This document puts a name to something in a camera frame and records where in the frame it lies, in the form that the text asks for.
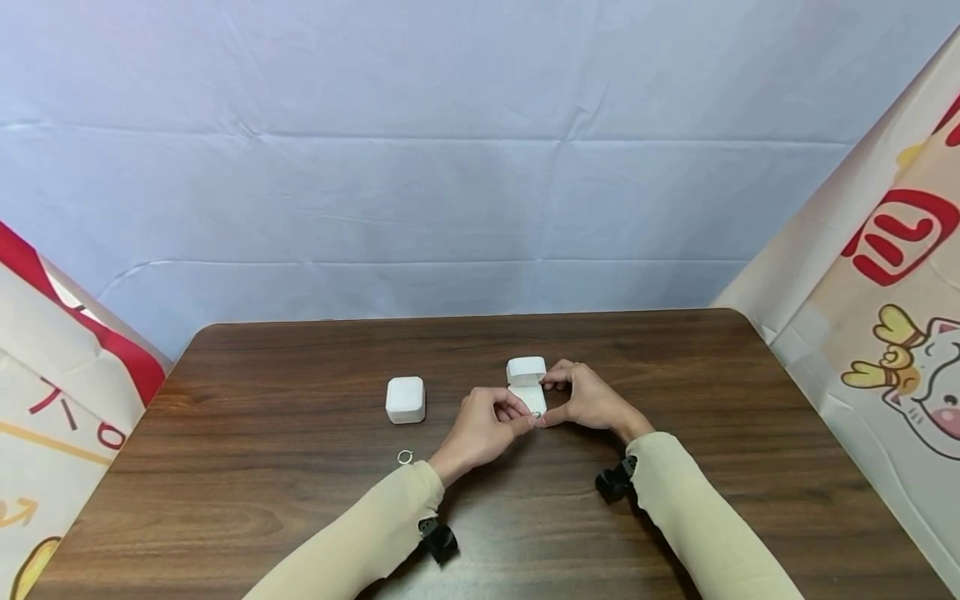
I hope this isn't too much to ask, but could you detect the black wrist band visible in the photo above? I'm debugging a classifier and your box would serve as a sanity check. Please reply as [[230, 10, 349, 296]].
[[594, 454, 639, 505], [417, 516, 460, 566]]

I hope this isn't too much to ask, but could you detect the person's right hand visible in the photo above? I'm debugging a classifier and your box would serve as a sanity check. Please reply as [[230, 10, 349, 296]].
[[538, 359, 656, 445]]

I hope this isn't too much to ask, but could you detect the person's right forearm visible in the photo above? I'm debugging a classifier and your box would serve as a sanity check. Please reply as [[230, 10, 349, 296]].
[[625, 431, 805, 600]]

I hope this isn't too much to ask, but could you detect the person's left forearm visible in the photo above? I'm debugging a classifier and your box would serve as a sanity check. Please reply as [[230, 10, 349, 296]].
[[242, 460, 446, 600]]

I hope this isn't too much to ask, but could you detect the white ring box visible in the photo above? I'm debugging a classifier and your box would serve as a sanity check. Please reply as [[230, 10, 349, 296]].
[[384, 376, 428, 425], [506, 356, 548, 417]]

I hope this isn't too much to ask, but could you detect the closed white ring box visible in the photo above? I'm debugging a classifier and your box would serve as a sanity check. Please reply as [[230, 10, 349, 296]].
[[384, 376, 428, 425]]

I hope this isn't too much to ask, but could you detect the person's left hand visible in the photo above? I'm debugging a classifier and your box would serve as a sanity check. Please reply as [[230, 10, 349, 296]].
[[427, 386, 540, 489]]

